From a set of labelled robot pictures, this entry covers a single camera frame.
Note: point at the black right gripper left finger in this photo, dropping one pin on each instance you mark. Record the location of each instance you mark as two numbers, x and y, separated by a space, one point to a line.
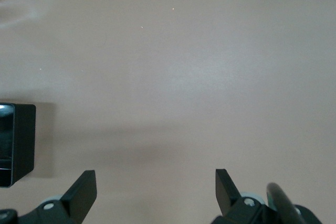
76 200

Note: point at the black plastic box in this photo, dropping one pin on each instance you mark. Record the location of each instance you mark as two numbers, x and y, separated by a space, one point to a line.
23 142

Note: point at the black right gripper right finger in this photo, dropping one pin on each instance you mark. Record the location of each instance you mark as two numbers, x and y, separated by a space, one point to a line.
228 200

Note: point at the brown table mat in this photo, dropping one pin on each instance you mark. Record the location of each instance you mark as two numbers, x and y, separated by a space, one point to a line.
168 77

